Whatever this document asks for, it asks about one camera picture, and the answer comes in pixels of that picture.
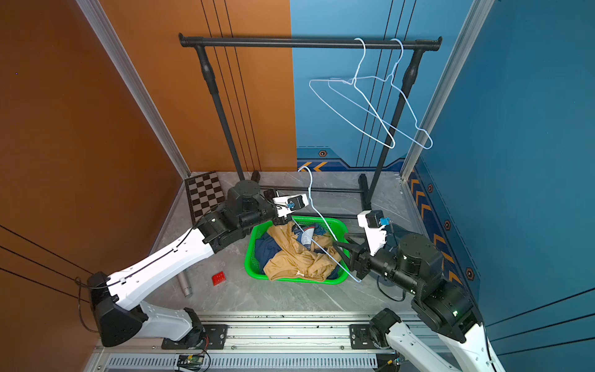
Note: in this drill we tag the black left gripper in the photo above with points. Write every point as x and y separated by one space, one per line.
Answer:
280 221

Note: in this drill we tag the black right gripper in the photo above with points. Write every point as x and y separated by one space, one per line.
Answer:
358 260

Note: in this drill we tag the navy printed t-shirt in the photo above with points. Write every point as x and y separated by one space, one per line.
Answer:
265 249

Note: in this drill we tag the tan yellow t-shirt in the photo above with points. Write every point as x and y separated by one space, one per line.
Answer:
297 255

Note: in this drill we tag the white wire hanger tan shirt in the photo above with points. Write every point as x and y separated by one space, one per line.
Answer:
329 229

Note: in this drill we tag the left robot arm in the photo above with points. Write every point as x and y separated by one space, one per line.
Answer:
118 300

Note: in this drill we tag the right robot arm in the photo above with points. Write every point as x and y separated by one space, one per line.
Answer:
413 263

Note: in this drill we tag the checkered chess board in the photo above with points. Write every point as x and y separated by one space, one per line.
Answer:
204 193

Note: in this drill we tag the red toy block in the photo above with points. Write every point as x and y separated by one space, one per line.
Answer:
218 279

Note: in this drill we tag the silver metal cylinder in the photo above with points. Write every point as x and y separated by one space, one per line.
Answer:
185 284

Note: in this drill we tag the green circuit board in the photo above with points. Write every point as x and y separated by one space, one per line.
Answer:
190 362

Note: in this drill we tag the black clothes rack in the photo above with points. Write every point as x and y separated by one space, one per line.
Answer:
333 100

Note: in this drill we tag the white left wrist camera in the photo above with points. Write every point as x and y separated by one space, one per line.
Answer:
286 205

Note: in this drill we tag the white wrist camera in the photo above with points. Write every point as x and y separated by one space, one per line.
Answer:
374 224
286 205

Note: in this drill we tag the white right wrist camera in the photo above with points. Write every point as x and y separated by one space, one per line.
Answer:
374 224

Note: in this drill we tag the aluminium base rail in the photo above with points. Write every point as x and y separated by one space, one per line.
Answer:
330 341

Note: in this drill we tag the aluminium corner post right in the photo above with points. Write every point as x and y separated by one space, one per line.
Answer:
458 23

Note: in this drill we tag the aluminium corner post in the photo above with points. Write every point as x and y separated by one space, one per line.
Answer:
109 39
458 23

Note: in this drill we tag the aluminium corner post left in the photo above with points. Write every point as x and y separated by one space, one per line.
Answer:
109 39

